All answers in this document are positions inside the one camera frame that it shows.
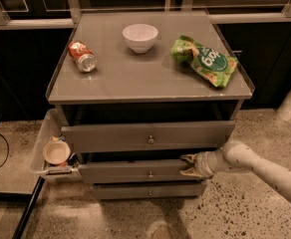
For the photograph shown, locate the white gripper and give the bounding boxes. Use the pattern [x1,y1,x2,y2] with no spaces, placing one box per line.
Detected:
[179,150,223,178]

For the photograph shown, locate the grey drawer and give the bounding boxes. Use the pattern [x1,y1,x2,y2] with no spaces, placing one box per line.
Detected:
[92,180,206,200]
[78,159,192,184]
[62,120,235,153]

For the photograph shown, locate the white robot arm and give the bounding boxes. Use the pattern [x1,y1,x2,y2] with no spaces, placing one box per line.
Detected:
[185,90,291,204]

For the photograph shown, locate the grey bottom drawer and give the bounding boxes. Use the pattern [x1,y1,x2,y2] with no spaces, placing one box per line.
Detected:
[92,180,206,200]

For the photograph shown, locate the grey top drawer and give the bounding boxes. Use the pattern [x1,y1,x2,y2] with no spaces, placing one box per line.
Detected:
[62,120,235,153]

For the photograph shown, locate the grey drawer cabinet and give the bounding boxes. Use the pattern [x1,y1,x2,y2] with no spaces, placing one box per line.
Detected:
[45,11,255,201]

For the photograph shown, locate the green chip bag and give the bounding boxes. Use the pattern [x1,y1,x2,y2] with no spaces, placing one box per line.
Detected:
[170,36,238,88]

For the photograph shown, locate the small white bowl in bin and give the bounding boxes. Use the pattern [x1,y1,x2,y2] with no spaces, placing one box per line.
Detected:
[43,140,71,165]

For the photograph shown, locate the white ceramic bowl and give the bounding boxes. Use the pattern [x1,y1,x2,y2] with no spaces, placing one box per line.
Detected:
[123,24,158,54]

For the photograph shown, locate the orange soda can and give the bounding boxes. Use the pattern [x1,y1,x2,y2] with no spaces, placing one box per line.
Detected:
[68,41,97,73]

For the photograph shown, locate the metal railing frame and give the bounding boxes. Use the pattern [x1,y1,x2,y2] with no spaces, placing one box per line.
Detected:
[0,0,291,31]

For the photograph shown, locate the black floor rail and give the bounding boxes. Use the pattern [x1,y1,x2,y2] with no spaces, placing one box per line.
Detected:
[12,177,45,239]

